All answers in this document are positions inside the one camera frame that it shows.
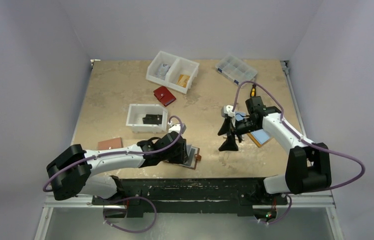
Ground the tan leather card holder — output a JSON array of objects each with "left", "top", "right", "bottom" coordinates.
[{"left": 175, "top": 144, "right": 201, "bottom": 170}]

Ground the gold card in bin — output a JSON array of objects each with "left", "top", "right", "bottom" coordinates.
[{"left": 177, "top": 74, "right": 190, "bottom": 88}]

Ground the black VIP card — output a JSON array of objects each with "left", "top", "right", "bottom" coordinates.
[{"left": 185, "top": 144, "right": 198, "bottom": 169}]

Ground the patterned card in bin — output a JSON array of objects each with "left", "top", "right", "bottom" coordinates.
[{"left": 155, "top": 63, "right": 171, "bottom": 80}]

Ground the small white plastic bin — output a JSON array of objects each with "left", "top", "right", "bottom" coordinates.
[{"left": 126, "top": 103, "right": 168, "bottom": 134}]

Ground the blue card white tray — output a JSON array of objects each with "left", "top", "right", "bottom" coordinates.
[{"left": 234, "top": 112, "right": 248, "bottom": 142}]

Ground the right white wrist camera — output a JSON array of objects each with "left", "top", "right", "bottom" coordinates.
[{"left": 221, "top": 105, "right": 235, "bottom": 118}]

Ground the yellow black screwdriver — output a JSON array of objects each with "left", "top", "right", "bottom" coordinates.
[{"left": 250, "top": 84, "right": 257, "bottom": 98}]

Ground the pink leather card holder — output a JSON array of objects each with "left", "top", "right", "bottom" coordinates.
[{"left": 97, "top": 137, "right": 123, "bottom": 151}]

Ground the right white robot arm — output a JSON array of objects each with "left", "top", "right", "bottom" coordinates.
[{"left": 218, "top": 96, "right": 332, "bottom": 204}]

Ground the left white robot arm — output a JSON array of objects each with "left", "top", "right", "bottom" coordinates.
[{"left": 42, "top": 131, "right": 190, "bottom": 205}]

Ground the clear plastic organizer box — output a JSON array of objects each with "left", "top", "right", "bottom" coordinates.
[{"left": 215, "top": 54, "right": 258, "bottom": 85}]

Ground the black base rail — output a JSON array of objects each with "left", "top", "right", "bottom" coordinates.
[{"left": 92, "top": 177, "right": 288, "bottom": 218}]

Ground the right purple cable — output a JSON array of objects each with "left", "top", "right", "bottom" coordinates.
[{"left": 232, "top": 81, "right": 366, "bottom": 226}]

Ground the black card in bin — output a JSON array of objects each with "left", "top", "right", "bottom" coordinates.
[{"left": 142, "top": 114, "right": 163, "bottom": 125}]

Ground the white two-compartment bin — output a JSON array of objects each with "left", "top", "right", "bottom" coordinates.
[{"left": 145, "top": 51, "right": 200, "bottom": 94}]

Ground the red leather card holder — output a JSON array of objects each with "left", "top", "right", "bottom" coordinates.
[{"left": 153, "top": 86, "right": 176, "bottom": 107}]

